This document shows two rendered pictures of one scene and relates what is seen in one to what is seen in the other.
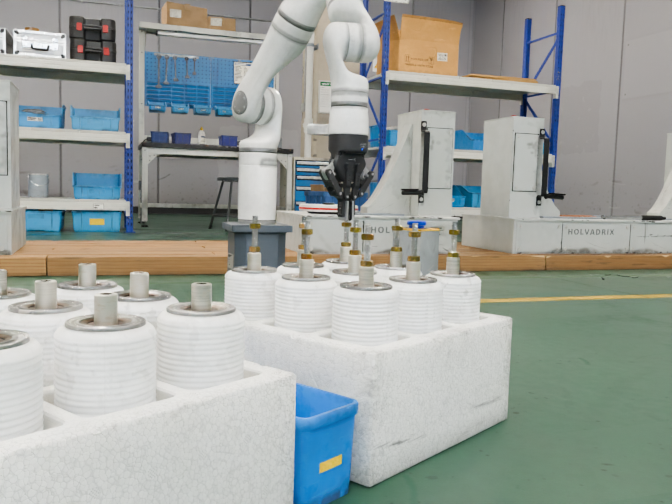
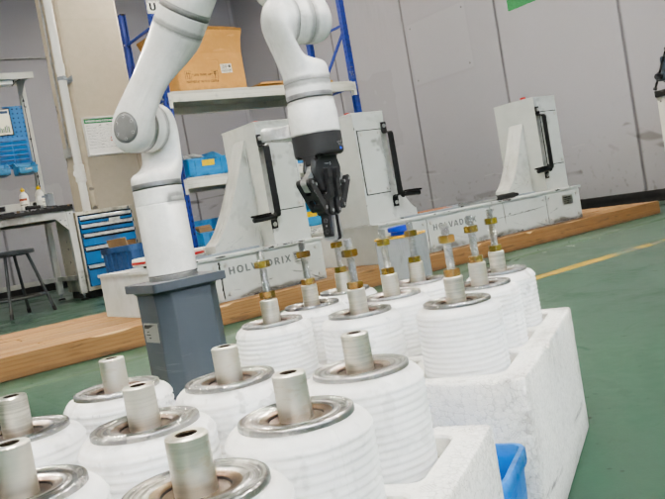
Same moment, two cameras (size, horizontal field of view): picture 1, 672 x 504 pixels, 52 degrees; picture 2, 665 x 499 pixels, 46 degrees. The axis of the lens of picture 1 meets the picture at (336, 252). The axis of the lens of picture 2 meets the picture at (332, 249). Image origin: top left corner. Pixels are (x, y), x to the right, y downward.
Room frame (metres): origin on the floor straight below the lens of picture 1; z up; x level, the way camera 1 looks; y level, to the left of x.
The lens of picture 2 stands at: (0.18, 0.32, 0.38)
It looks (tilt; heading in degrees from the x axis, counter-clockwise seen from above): 3 degrees down; 343
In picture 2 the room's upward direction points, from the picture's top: 10 degrees counter-clockwise
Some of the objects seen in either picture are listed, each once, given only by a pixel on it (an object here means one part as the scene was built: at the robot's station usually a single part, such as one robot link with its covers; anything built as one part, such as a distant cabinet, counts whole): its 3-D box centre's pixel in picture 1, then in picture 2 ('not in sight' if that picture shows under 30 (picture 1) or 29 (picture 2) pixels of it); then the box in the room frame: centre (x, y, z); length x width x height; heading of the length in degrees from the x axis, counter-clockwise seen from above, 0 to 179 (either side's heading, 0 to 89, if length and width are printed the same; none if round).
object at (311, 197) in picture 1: (334, 213); (143, 267); (5.96, 0.02, 0.19); 0.50 x 0.41 x 0.37; 23
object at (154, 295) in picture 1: (139, 296); (230, 380); (0.83, 0.24, 0.25); 0.08 x 0.08 x 0.01
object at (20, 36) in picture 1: (40, 48); not in sight; (5.49, 2.35, 1.42); 0.43 x 0.37 x 0.19; 22
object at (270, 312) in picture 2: (254, 262); (270, 312); (1.13, 0.13, 0.26); 0.02 x 0.02 x 0.03
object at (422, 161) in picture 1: (365, 178); (202, 213); (3.61, -0.14, 0.45); 0.82 x 0.57 x 0.74; 109
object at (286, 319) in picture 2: (254, 270); (272, 323); (1.13, 0.13, 0.25); 0.08 x 0.08 x 0.01
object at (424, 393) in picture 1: (351, 367); (413, 415); (1.14, -0.03, 0.09); 0.39 x 0.39 x 0.18; 49
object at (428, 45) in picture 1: (415, 51); (193, 66); (6.60, -0.69, 1.70); 0.72 x 0.58 x 0.50; 112
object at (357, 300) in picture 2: (306, 269); (357, 302); (1.05, 0.04, 0.26); 0.02 x 0.02 x 0.03
